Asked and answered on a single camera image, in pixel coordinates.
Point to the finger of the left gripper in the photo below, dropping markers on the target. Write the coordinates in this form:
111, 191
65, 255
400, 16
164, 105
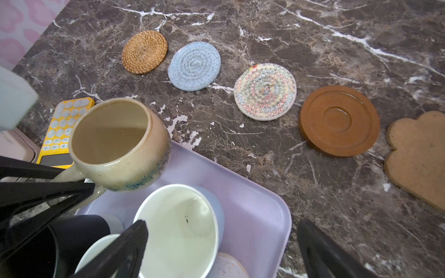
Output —
17, 198
21, 169

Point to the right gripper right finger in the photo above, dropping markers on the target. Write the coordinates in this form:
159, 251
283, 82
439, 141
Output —
324, 258

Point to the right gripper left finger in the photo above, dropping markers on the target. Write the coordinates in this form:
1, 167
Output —
126, 253

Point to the black mug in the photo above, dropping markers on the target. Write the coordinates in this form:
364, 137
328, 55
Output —
56, 251

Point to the white mug light blue outside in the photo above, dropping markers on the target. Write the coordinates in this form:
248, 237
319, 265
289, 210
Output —
185, 230

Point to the beige glazed ceramic mug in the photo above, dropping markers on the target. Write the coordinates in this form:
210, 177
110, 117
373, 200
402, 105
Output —
120, 145

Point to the paw shaped cork coaster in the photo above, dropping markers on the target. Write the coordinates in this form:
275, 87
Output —
417, 160

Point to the brown round wooden coaster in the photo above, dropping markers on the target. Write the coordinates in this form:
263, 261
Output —
339, 121

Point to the multicolour woven coaster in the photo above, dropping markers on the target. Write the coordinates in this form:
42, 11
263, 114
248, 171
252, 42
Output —
265, 92

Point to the woven rattan coaster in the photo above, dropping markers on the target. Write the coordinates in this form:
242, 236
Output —
144, 52

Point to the blue grey rope coaster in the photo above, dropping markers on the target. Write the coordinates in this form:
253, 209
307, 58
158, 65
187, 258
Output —
194, 67

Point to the white mug centre front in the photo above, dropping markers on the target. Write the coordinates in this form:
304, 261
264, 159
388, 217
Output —
83, 271

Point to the yellow calculator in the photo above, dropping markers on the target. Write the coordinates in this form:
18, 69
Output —
55, 151

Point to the lilac plastic tray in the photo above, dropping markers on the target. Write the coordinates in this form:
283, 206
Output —
257, 221

